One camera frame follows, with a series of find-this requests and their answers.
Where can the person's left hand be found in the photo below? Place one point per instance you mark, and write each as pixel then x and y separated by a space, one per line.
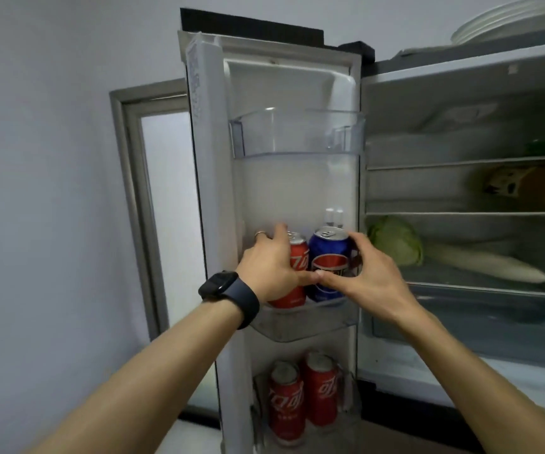
pixel 265 269

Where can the person's right hand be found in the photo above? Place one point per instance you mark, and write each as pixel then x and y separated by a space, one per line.
pixel 376 283

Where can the person's left thumb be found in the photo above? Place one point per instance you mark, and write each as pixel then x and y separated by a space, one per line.
pixel 306 278

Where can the person's right thumb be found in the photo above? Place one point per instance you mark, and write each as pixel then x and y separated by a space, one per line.
pixel 333 279

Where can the person's left middle finger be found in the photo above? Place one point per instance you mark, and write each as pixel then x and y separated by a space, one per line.
pixel 262 237

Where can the red cola can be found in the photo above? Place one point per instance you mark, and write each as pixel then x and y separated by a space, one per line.
pixel 298 257
pixel 286 401
pixel 320 390

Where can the blue cola can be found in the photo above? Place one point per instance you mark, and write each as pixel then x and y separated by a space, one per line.
pixel 329 255

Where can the person's left forearm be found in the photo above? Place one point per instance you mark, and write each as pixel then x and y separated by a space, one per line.
pixel 159 378

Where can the person's right forearm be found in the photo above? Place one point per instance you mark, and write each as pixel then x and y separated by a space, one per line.
pixel 480 382

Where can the clear door shelf bin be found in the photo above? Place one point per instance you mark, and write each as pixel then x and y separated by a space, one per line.
pixel 301 321
pixel 348 420
pixel 296 134

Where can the black smartwatch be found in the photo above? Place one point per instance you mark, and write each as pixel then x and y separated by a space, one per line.
pixel 232 295

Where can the white refrigerator door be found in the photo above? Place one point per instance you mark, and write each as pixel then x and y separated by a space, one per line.
pixel 216 184

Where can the green cabbage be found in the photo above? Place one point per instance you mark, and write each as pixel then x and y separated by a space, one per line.
pixel 395 241

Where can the grey framed room door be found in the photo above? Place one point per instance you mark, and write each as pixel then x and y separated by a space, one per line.
pixel 135 184

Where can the glass refrigerator shelf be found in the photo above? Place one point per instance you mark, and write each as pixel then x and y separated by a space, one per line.
pixel 466 214
pixel 442 164

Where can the white radish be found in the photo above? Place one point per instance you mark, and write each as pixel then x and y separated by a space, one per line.
pixel 485 264

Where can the clear crisper drawer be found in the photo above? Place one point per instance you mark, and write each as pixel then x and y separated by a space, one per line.
pixel 480 321

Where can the open refrigerator body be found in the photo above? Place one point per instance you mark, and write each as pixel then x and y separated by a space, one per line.
pixel 442 113

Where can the yellow food package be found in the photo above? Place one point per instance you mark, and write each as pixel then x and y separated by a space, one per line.
pixel 527 184

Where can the stack of white plates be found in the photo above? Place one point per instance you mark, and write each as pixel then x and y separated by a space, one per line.
pixel 508 18

